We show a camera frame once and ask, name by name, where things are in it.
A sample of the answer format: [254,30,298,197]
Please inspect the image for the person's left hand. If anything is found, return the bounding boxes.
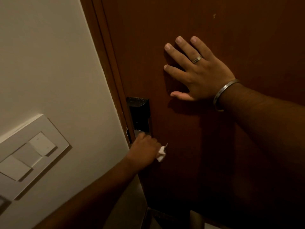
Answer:
[126,133,162,170]

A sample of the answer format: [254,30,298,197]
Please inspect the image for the person's right hand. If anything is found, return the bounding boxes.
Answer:
[163,36,236,102]

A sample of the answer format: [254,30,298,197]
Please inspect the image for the white tissue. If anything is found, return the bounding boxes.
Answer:
[156,143,168,163]

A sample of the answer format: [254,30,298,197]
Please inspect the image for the brown wooden door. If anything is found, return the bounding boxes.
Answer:
[101,0,305,229]

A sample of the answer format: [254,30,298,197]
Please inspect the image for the person's left forearm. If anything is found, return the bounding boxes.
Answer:
[33,157,140,229]

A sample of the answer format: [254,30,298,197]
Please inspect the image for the person's right forearm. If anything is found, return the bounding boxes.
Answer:
[218,83,305,189]

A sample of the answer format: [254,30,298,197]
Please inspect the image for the silver metal bangle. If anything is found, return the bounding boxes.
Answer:
[213,79,240,112]

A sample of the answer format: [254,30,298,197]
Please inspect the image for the black door lock plate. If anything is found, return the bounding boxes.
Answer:
[125,96,153,139]

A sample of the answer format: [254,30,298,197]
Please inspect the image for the brown wooden door frame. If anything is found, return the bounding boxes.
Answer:
[79,0,134,148]

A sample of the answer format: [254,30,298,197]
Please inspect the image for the white rocker switch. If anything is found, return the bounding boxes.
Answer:
[0,155,32,181]
[28,132,57,156]
[12,142,43,168]

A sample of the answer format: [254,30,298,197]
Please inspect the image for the white wall switch plate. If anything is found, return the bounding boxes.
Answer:
[0,114,70,201]

